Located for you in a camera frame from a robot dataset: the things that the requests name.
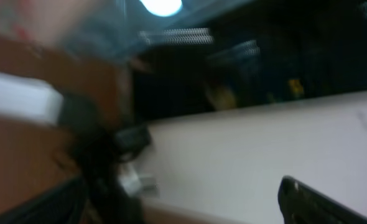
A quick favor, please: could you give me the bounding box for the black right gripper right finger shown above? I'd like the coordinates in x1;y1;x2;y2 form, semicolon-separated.
277;175;367;224

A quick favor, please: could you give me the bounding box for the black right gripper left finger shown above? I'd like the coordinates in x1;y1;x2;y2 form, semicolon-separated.
0;177;88;224

